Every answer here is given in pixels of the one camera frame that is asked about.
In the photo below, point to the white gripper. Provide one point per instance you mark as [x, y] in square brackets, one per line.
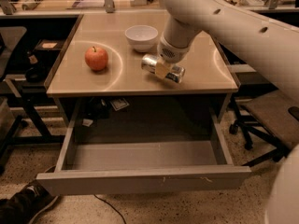
[172, 52]

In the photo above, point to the silver blue redbull can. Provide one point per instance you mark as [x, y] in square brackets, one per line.
[149, 62]

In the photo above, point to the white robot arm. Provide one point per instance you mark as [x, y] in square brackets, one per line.
[269, 46]

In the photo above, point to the open grey top drawer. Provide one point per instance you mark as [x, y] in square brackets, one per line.
[137, 152]

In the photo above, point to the white ceramic bowl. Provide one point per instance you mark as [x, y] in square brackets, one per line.
[141, 37]

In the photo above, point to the white paper label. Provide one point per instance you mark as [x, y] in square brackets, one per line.
[119, 104]

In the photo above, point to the grey cabinet desk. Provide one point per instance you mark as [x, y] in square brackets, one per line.
[206, 71]

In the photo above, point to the red apple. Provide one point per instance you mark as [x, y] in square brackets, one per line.
[96, 58]

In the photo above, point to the black office chair right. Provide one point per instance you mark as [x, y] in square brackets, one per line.
[273, 117]

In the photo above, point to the grey office chair left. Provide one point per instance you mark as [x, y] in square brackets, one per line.
[10, 37]

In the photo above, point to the black shoe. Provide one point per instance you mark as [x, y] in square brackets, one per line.
[30, 202]

